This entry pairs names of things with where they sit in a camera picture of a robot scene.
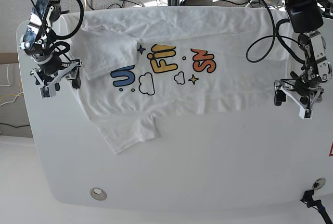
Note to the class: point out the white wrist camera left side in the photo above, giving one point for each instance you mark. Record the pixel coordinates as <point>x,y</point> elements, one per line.
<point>305,113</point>

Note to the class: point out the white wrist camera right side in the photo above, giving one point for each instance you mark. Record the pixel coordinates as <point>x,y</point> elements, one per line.
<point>48,91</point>

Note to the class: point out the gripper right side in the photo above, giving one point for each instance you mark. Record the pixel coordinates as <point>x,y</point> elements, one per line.
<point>55,68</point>

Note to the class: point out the silver table grommet left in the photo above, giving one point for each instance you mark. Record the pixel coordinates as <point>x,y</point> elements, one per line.
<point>98,194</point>

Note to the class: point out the silver table grommet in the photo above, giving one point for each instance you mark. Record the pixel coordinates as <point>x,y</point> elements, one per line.
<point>98,194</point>
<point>319,183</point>

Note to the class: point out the white printed T-shirt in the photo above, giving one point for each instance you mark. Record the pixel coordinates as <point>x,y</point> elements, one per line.
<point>143,63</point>

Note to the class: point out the red warning sticker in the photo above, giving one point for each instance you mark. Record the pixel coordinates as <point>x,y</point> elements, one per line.
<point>331,151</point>

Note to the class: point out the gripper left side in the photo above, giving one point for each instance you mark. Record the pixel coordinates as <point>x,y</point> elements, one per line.
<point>298,91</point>

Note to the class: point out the silver table grommet right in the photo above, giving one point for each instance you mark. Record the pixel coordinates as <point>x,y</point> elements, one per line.
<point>319,183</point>

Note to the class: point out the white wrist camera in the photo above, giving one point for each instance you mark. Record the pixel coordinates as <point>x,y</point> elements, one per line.
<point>305,113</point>
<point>48,91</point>

